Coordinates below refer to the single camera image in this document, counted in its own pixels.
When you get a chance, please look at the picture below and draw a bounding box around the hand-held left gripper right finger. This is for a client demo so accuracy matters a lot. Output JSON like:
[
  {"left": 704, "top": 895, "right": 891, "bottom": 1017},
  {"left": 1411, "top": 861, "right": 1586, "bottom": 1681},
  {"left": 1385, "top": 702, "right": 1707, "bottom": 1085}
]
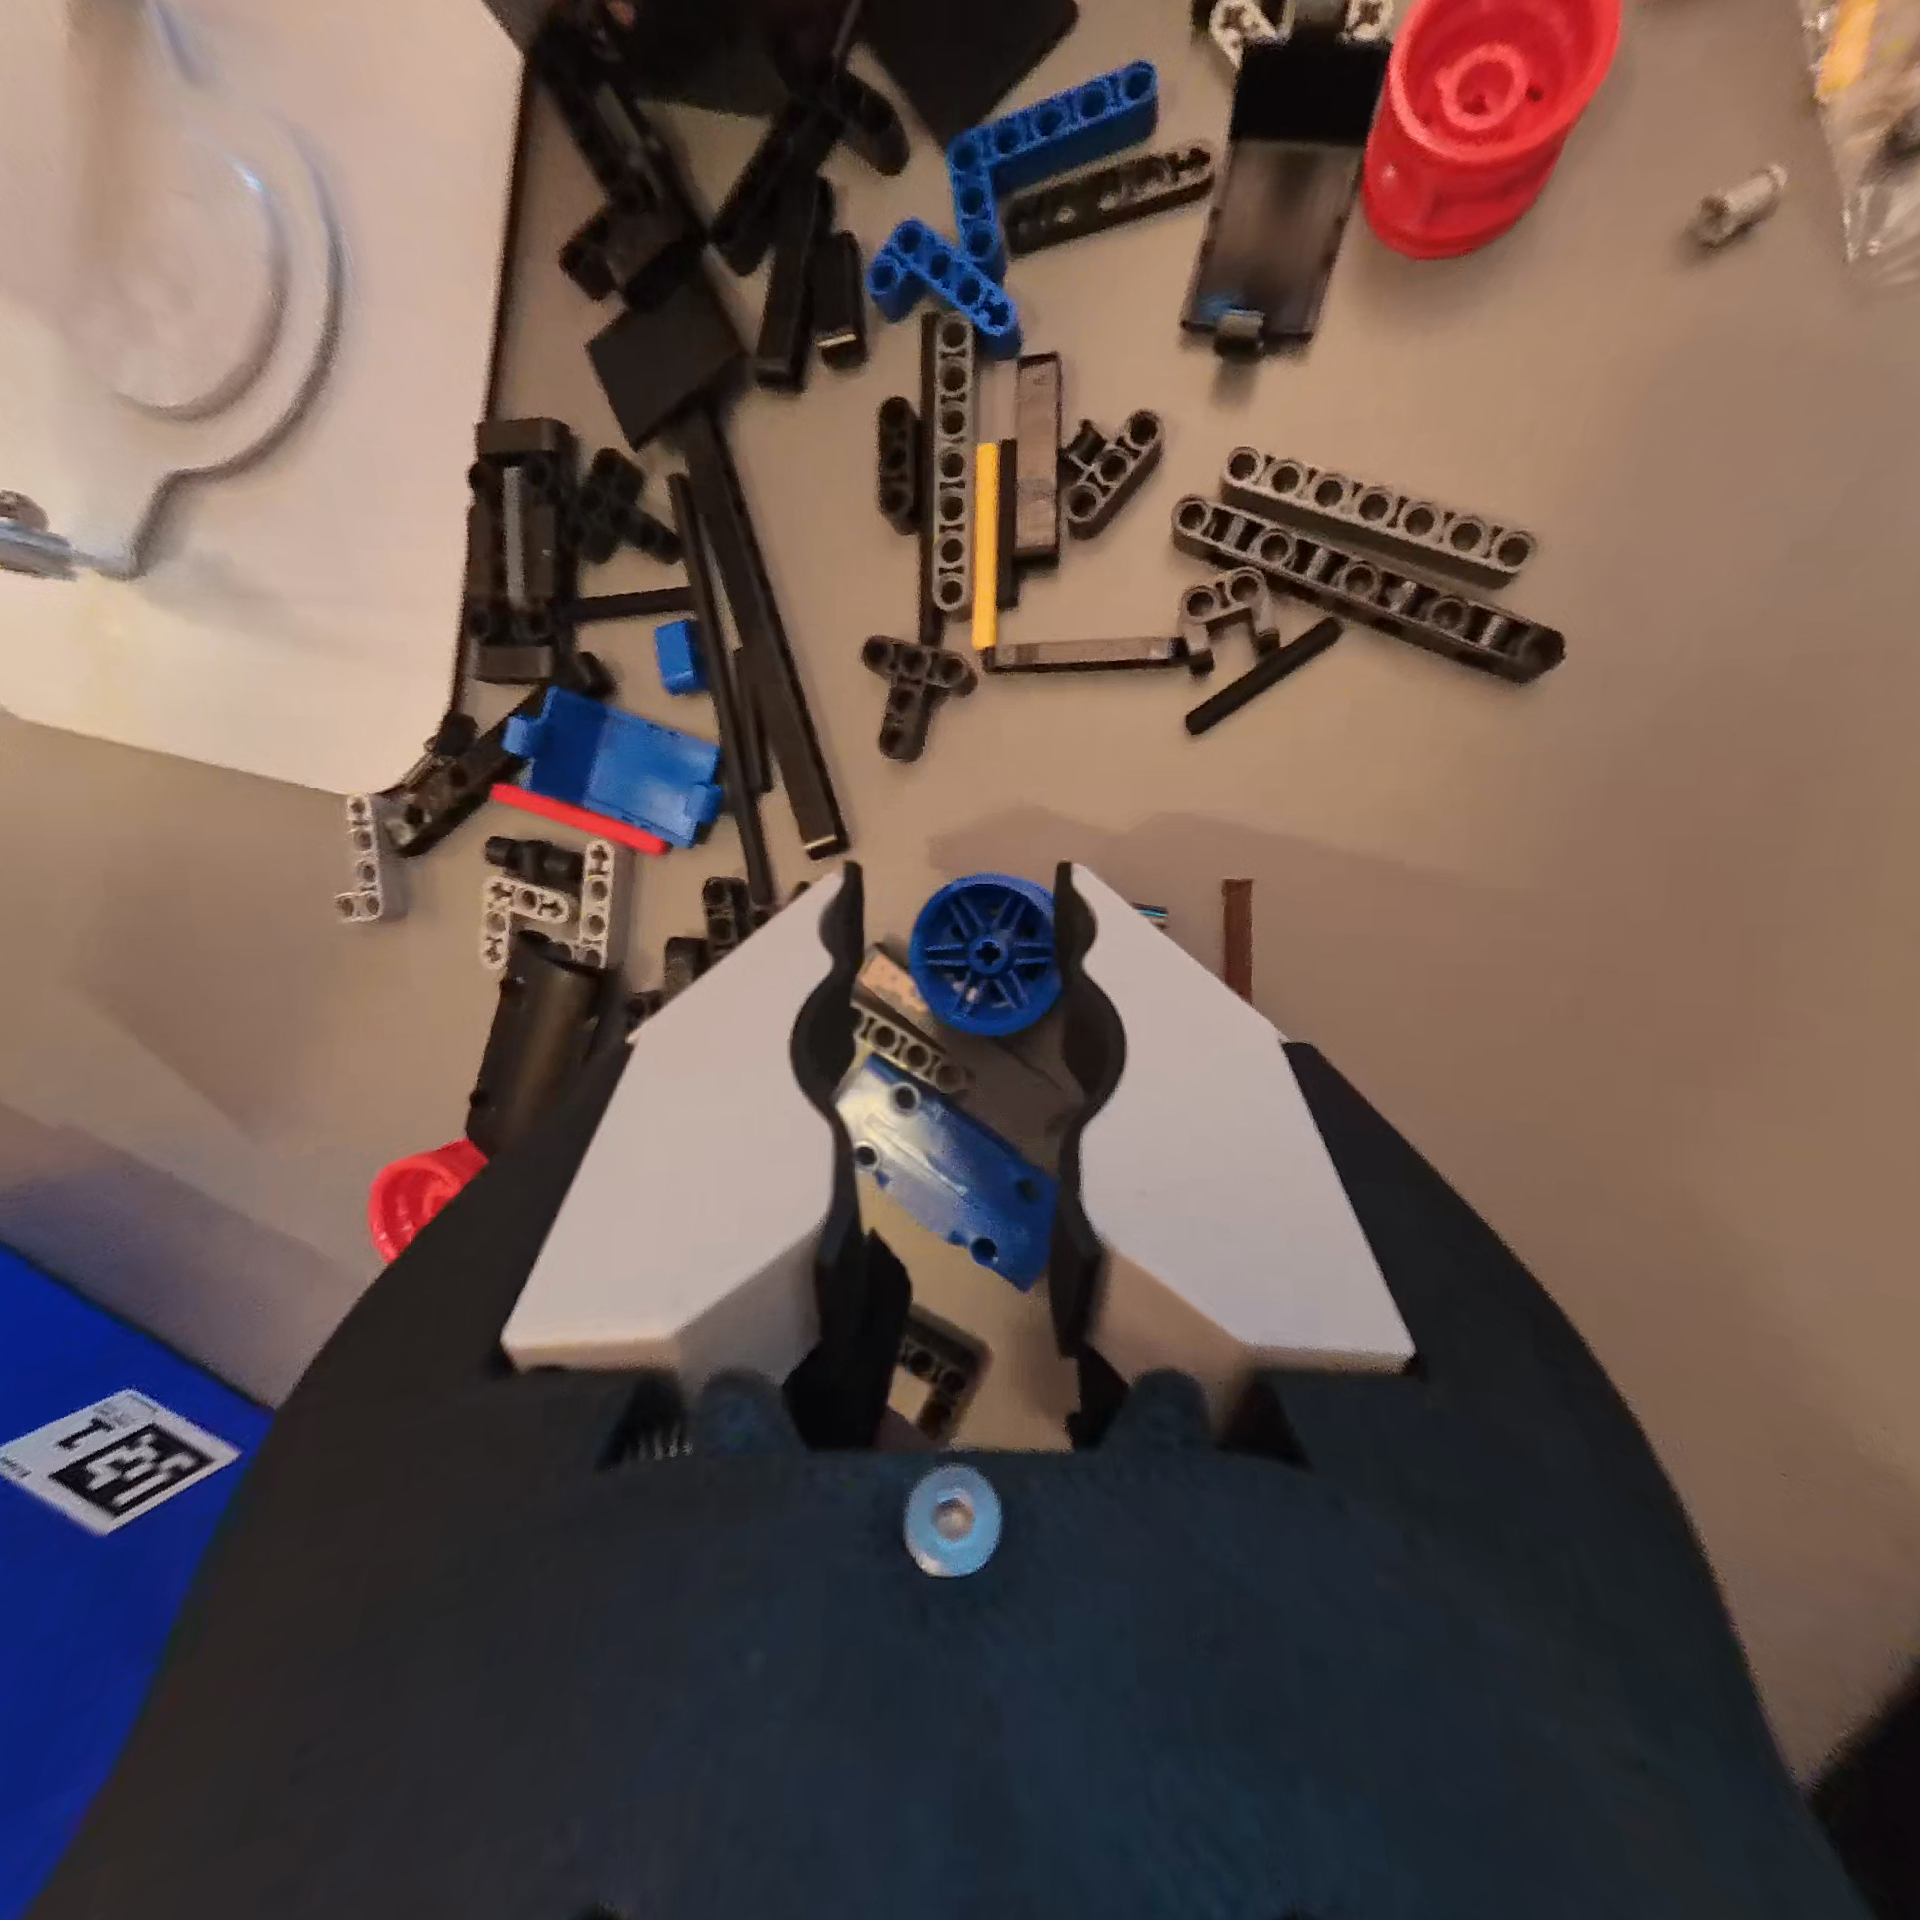
[{"left": 1050, "top": 861, "right": 1422, "bottom": 1410}]

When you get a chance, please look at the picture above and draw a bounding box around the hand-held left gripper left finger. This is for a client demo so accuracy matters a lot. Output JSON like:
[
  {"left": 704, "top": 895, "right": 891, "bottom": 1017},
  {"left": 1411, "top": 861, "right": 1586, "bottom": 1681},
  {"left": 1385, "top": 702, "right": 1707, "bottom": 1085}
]
[{"left": 499, "top": 861, "right": 868, "bottom": 1394}]

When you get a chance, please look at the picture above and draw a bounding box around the pile of black beams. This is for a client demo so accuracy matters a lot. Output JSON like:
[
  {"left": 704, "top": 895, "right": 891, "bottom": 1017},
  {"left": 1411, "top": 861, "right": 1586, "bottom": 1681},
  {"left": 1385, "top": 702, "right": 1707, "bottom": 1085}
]
[{"left": 381, "top": 0, "right": 1567, "bottom": 1154}]

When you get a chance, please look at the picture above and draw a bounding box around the grey desk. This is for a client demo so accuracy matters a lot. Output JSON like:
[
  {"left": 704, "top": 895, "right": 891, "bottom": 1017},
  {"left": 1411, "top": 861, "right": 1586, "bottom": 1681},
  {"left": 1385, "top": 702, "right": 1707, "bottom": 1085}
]
[{"left": 0, "top": 0, "right": 1920, "bottom": 1803}]

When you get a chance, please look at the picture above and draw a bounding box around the black cylindrical panel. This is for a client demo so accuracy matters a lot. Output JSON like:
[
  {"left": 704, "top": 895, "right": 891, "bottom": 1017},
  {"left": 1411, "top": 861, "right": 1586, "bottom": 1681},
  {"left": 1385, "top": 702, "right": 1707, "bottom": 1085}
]
[{"left": 465, "top": 936, "right": 626, "bottom": 1148}]

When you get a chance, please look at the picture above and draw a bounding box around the dark grey flat bar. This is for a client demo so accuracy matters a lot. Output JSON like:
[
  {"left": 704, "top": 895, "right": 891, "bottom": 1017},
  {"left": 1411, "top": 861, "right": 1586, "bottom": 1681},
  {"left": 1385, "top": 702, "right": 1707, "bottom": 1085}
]
[{"left": 860, "top": 940, "right": 1092, "bottom": 1154}]

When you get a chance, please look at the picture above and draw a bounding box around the red wheel rim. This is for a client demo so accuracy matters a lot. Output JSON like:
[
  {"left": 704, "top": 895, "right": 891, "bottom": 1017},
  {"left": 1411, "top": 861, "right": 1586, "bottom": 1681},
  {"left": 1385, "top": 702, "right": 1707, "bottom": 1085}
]
[
  {"left": 1362, "top": 0, "right": 1627, "bottom": 261},
  {"left": 365, "top": 1140, "right": 489, "bottom": 1263}
]

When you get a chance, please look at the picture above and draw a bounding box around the blue flat panel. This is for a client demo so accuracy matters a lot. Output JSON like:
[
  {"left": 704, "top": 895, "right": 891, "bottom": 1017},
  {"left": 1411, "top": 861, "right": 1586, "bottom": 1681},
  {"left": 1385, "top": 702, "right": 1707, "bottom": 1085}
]
[{"left": 830, "top": 1054, "right": 1063, "bottom": 1294}]

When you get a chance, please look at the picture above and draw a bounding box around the dark grey thin beam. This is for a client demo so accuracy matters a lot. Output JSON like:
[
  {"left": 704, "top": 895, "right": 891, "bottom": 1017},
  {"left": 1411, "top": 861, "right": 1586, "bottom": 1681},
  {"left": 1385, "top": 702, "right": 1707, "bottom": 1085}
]
[{"left": 852, "top": 1002, "right": 973, "bottom": 1093}]

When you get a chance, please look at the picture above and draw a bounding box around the blue wheel rim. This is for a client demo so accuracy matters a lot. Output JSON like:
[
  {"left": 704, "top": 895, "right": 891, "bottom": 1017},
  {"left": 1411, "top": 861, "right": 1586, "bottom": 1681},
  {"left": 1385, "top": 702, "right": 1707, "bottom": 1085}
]
[{"left": 909, "top": 871, "right": 1067, "bottom": 1037}]

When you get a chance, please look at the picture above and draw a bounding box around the red axle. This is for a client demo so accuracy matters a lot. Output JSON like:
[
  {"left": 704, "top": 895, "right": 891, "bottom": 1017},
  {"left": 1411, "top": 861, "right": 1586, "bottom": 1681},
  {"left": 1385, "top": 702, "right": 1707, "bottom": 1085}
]
[{"left": 489, "top": 784, "right": 674, "bottom": 857}]

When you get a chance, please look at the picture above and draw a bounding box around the blue hinged panel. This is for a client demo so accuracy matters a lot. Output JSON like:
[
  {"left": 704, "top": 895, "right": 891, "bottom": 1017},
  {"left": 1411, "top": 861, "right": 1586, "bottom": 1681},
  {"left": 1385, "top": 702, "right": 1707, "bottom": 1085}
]
[{"left": 499, "top": 684, "right": 726, "bottom": 842}]

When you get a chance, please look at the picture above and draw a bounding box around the book stand with white base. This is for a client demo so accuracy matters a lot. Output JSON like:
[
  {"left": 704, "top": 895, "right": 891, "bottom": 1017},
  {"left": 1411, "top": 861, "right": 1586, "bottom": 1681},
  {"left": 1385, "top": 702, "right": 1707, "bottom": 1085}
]
[{"left": 0, "top": 0, "right": 525, "bottom": 795}]

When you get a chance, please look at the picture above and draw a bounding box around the long grey beam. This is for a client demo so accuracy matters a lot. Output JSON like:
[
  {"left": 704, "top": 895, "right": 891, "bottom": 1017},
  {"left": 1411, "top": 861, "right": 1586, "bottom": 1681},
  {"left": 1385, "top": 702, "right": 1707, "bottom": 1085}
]
[{"left": 1223, "top": 444, "right": 1534, "bottom": 587}]

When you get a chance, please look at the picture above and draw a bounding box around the blue tagged plastic bin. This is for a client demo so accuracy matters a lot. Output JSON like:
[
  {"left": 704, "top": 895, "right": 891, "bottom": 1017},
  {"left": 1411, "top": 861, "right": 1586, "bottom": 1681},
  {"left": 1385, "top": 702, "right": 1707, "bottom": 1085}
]
[{"left": 0, "top": 1240, "right": 279, "bottom": 1920}]

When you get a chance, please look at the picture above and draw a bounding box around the black square tile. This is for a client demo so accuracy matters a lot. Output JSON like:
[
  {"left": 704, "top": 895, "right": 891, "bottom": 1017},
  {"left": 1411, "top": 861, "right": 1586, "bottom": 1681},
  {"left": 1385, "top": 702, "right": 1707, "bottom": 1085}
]
[{"left": 585, "top": 276, "right": 755, "bottom": 453}]

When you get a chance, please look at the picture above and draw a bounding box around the medium grey beam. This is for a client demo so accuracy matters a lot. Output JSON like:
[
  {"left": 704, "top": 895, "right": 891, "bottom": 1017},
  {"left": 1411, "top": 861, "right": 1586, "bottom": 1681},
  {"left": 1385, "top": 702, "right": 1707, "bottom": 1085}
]
[{"left": 922, "top": 309, "right": 988, "bottom": 617}]

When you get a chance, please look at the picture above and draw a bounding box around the black rectangular panel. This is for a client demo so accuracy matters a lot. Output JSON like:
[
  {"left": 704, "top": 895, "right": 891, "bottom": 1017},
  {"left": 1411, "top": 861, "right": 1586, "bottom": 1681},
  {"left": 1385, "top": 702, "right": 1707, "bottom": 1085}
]
[{"left": 1181, "top": 26, "right": 1390, "bottom": 356}]

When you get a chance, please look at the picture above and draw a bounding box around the blue large L beam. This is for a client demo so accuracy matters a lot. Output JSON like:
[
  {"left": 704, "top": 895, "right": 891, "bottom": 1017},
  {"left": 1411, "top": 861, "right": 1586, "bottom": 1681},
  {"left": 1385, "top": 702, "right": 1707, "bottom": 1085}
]
[{"left": 946, "top": 59, "right": 1163, "bottom": 282}]

